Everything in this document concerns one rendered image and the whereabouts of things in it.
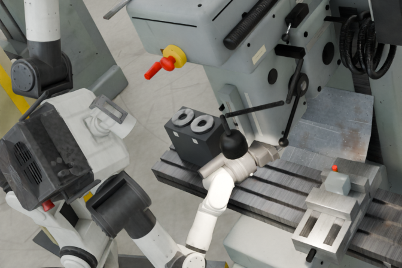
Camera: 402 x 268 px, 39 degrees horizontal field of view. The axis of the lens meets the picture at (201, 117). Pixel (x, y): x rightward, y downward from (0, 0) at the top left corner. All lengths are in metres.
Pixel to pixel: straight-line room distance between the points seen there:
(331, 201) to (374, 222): 0.16
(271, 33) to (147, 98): 2.96
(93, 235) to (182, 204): 1.47
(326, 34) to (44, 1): 0.81
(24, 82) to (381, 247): 1.14
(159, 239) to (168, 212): 1.85
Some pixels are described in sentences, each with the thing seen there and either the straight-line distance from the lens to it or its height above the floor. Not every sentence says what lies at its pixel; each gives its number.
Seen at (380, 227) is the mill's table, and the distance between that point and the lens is 1.86.
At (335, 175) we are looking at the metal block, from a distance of 1.81.
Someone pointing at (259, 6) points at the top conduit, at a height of 1.81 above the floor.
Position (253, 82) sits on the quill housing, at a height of 1.57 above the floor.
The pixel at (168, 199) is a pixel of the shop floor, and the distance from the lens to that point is 3.53.
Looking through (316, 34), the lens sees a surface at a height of 1.54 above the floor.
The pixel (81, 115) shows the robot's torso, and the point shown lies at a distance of 1.58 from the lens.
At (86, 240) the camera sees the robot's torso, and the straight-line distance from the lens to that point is 2.03.
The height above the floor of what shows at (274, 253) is 0.90.
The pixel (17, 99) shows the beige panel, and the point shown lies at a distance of 3.18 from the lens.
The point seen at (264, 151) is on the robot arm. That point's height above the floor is 1.26.
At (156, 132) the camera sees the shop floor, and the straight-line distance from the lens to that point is 4.02.
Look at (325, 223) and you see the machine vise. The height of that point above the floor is 1.05.
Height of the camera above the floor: 2.49
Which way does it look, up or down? 39 degrees down
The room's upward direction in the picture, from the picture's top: 24 degrees counter-clockwise
